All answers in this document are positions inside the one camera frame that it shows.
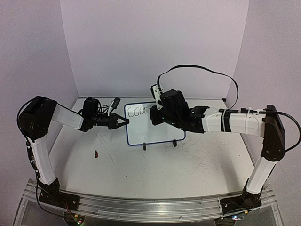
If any right circuit board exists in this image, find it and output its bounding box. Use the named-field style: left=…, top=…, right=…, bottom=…
left=232, top=213, right=246, bottom=221

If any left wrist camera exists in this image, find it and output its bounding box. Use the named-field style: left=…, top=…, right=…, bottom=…
left=107, top=97, right=120, bottom=116

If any black right camera cable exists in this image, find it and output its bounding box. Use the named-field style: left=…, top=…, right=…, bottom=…
left=157, top=65, right=239, bottom=110

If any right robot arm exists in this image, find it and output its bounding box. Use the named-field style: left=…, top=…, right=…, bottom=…
left=150, top=85, right=300, bottom=214

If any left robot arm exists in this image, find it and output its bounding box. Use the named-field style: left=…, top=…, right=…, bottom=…
left=16, top=96, right=130, bottom=210

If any black whiteboard stand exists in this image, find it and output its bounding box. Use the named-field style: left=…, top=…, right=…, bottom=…
left=142, top=139, right=177, bottom=151

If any circuit board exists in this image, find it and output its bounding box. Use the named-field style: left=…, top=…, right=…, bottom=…
left=232, top=213, right=246, bottom=221
left=71, top=213, right=84, bottom=225

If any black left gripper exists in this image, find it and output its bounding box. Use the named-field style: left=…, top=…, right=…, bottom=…
left=92, top=111, right=130, bottom=128

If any left circuit board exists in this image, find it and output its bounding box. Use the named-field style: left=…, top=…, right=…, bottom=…
left=71, top=213, right=84, bottom=225

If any aluminium front rail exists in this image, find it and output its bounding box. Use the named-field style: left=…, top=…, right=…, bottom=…
left=23, top=180, right=277, bottom=223

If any small blue-framed whiteboard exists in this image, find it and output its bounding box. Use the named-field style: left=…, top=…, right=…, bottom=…
left=124, top=102, right=186, bottom=146

